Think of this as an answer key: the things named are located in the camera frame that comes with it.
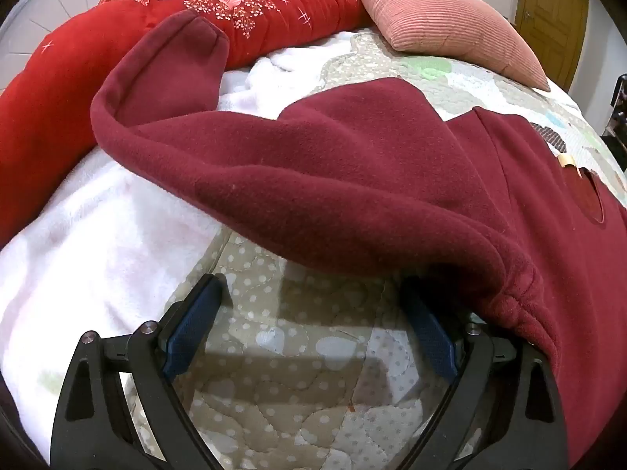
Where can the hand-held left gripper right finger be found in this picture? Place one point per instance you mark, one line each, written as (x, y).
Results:
(433, 338)

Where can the wooden door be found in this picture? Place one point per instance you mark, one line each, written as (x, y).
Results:
(553, 10)

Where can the white fleece blanket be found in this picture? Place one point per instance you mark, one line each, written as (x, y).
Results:
(98, 254)

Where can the grey padded headboard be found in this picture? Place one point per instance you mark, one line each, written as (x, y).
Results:
(59, 5)

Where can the red floral blanket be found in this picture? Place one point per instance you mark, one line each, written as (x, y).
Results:
(49, 98)

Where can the heart print quilted bedspread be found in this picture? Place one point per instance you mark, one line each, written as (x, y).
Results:
(294, 401)

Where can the cluttered shelf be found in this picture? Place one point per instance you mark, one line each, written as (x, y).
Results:
(618, 107)

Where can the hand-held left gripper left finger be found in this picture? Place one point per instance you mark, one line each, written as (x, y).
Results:
(188, 333)

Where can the maroon fleece sweatshirt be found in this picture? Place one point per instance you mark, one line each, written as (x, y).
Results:
(343, 166)

